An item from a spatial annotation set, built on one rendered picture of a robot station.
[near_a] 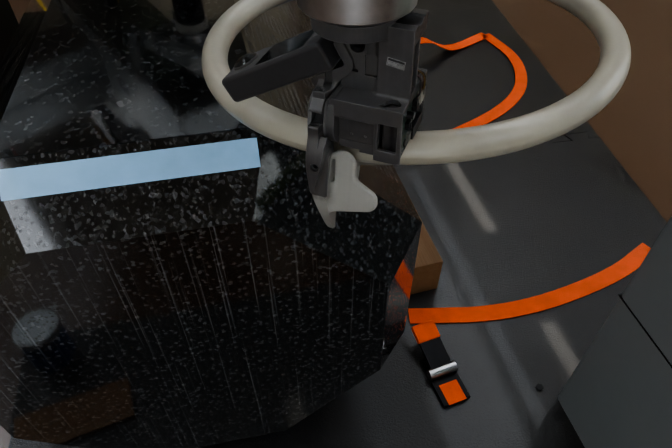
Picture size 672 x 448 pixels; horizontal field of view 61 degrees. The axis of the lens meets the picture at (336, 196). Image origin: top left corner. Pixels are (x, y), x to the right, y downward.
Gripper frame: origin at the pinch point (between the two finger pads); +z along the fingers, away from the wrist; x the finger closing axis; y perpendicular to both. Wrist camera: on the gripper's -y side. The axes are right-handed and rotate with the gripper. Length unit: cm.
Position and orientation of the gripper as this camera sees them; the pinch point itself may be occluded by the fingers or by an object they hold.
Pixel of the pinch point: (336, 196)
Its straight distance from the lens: 56.5
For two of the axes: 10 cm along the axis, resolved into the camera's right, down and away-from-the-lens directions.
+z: 0.2, 7.4, 6.7
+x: 3.8, -6.3, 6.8
